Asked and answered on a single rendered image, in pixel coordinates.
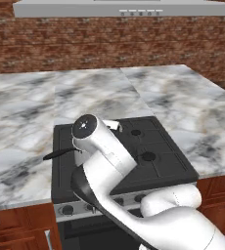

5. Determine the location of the black stove with oven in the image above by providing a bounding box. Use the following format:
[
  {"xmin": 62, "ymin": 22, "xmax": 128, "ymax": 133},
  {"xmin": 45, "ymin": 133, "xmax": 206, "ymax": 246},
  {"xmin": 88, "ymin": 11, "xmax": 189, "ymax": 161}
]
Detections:
[{"xmin": 51, "ymin": 115, "xmax": 201, "ymax": 250}]

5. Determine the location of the red-brown wooden cupboard door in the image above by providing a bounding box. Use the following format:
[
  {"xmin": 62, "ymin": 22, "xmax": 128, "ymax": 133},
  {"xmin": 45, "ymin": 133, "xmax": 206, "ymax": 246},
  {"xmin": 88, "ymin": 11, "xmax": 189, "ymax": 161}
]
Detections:
[
  {"xmin": 0, "ymin": 227, "xmax": 63, "ymax": 250},
  {"xmin": 200, "ymin": 198, "xmax": 225, "ymax": 236}
]

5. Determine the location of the silver cupboard door handle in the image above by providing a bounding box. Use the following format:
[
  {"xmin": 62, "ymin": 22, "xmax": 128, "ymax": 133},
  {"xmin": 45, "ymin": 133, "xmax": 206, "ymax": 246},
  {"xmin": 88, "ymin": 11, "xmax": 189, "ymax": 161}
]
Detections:
[{"xmin": 44, "ymin": 229, "xmax": 53, "ymax": 250}]

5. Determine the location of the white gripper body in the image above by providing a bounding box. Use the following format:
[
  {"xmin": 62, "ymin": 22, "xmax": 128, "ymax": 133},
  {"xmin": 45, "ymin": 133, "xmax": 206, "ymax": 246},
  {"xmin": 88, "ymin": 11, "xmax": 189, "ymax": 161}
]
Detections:
[{"xmin": 103, "ymin": 119, "xmax": 123, "ymax": 133}]

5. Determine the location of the red-brown wooden drawer front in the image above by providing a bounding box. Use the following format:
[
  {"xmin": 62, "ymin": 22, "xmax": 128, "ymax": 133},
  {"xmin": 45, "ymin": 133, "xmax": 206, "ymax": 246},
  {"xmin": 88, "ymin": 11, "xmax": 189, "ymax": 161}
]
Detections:
[
  {"xmin": 196, "ymin": 173, "xmax": 225, "ymax": 209},
  {"xmin": 0, "ymin": 202, "xmax": 58, "ymax": 241}
]

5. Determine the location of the black stove knob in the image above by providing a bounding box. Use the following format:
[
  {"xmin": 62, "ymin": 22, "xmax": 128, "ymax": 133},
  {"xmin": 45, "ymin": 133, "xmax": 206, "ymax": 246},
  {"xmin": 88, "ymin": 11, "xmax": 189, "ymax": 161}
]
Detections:
[
  {"xmin": 113, "ymin": 196, "xmax": 125, "ymax": 207},
  {"xmin": 133, "ymin": 193, "xmax": 147, "ymax": 203},
  {"xmin": 61, "ymin": 204, "xmax": 74, "ymax": 217},
  {"xmin": 84, "ymin": 203, "xmax": 97, "ymax": 213}
]

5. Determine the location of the grey range hood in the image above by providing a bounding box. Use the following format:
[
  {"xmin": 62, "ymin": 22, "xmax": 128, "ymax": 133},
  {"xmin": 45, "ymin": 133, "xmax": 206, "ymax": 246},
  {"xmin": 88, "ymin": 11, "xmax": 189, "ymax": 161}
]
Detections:
[{"xmin": 13, "ymin": 0, "xmax": 225, "ymax": 19}]

